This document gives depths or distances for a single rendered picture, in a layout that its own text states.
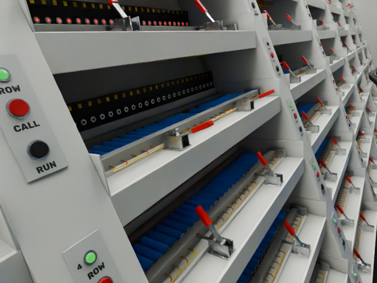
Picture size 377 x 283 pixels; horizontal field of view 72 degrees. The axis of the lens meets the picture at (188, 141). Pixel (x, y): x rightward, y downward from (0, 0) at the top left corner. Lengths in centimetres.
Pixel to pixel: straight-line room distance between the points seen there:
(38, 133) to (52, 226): 9
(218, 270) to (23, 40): 40
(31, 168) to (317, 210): 79
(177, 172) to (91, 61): 19
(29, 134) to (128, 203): 13
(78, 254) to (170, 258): 19
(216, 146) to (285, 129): 38
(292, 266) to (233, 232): 25
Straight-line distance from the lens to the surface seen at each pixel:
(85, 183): 30
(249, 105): 63
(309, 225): 87
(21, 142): 29
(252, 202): 61
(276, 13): 154
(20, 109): 29
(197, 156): 43
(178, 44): 50
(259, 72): 81
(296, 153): 84
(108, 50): 39
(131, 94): 58
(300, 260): 75
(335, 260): 100
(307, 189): 88
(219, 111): 59
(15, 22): 34
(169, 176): 38
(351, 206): 134
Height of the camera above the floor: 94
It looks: 5 degrees down
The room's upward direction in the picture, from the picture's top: 23 degrees counter-clockwise
